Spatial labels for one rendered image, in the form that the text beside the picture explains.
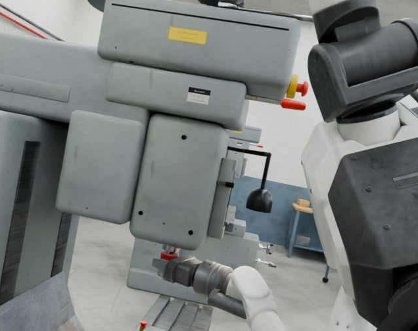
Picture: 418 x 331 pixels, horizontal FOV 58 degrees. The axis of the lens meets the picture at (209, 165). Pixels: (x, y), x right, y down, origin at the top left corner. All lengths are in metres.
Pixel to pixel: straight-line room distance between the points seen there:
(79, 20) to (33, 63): 7.83
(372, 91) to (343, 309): 0.42
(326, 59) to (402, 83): 0.11
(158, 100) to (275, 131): 6.65
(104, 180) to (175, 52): 0.34
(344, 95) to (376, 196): 0.14
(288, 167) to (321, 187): 6.91
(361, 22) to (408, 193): 0.26
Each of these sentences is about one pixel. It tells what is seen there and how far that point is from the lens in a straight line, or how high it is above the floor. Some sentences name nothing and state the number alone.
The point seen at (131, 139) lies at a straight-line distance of 0.92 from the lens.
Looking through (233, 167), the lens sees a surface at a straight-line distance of 0.97.
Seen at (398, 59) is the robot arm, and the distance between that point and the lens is 0.61.
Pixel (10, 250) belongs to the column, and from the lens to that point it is 1.07.
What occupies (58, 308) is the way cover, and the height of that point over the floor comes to 1.00.
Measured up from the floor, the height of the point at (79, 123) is 1.56.
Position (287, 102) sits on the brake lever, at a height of 1.70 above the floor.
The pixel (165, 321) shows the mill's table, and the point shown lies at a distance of 1.48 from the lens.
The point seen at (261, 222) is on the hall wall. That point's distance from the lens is 7.57.
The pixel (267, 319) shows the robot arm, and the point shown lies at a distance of 0.85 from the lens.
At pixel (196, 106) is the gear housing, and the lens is 0.89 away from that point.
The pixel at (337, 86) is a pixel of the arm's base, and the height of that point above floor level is 1.68.
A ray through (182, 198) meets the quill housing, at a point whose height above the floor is 1.44.
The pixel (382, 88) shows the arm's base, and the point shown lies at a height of 1.69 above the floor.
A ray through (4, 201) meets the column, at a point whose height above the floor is 1.35.
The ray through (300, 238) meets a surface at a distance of 6.89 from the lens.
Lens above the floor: 1.56
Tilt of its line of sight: 2 degrees down
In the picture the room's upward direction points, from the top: 11 degrees clockwise
